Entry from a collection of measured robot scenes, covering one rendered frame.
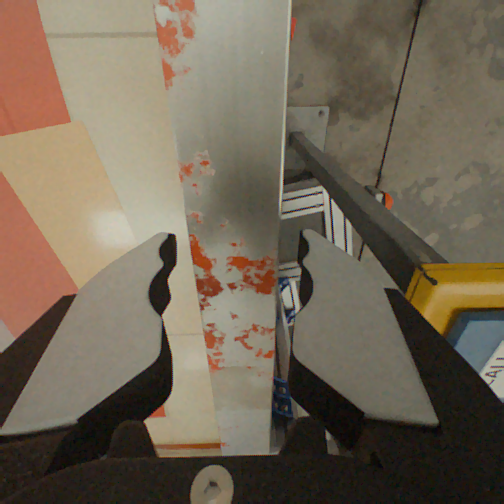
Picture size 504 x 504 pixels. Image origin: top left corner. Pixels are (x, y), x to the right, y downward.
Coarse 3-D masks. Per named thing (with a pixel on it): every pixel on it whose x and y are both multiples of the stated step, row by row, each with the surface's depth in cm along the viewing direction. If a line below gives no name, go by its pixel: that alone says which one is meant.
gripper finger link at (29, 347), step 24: (48, 312) 7; (24, 336) 6; (48, 336) 6; (0, 360) 6; (24, 360) 6; (0, 384) 5; (24, 384) 5; (0, 408) 5; (48, 432) 5; (72, 432) 5; (0, 456) 4; (24, 456) 4; (48, 456) 4; (72, 456) 5; (96, 456) 6; (0, 480) 4; (24, 480) 4
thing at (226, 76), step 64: (192, 0) 7; (256, 0) 7; (192, 64) 8; (256, 64) 8; (192, 128) 9; (256, 128) 9; (192, 192) 10; (256, 192) 10; (192, 256) 11; (256, 256) 11; (256, 320) 13; (256, 384) 16; (192, 448) 27; (256, 448) 21
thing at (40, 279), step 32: (0, 224) 14; (32, 224) 14; (0, 256) 15; (32, 256) 15; (0, 288) 16; (32, 288) 17; (64, 288) 17; (0, 320) 18; (32, 320) 18; (0, 352) 20; (160, 416) 25
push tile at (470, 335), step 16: (464, 320) 17; (480, 320) 17; (496, 320) 17; (448, 336) 18; (464, 336) 17; (480, 336) 17; (496, 336) 17; (464, 352) 18; (480, 352) 18; (496, 352) 18; (480, 368) 19; (496, 368) 19; (496, 384) 20
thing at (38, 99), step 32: (0, 0) 10; (32, 0) 10; (0, 32) 10; (32, 32) 10; (0, 64) 11; (32, 64) 11; (0, 96) 11; (32, 96) 11; (0, 128) 12; (32, 128) 12; (0, 192) 13
